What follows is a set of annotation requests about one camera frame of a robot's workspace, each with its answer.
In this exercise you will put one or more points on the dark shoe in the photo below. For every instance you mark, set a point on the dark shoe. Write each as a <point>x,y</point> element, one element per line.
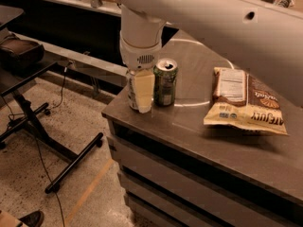
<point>34,219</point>

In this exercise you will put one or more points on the green soda can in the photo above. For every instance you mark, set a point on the green soda can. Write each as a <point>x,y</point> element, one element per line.
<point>165,72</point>

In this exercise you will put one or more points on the white soda can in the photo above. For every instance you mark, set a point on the white soda can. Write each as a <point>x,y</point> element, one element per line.
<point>130,89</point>

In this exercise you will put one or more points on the grey drawer cabinet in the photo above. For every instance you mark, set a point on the grey drawer cabinet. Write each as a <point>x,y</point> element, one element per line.
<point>177,190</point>

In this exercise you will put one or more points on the chip bag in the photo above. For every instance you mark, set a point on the chip bag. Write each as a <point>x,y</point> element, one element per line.
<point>241,101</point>

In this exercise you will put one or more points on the dark bag on stand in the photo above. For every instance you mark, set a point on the dark bag on stand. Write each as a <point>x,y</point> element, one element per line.
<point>17,54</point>

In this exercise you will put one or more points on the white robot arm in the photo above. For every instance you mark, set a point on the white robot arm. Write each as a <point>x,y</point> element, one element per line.
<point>264,39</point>

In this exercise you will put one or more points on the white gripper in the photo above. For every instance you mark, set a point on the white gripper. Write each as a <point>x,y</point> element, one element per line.
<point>138,57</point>

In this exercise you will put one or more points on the striped tool on desk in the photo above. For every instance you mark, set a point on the striped tool on desk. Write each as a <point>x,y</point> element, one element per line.
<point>280,3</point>

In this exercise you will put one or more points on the black rolling stand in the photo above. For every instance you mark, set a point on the black rolling stand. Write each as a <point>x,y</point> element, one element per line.
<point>11,81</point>

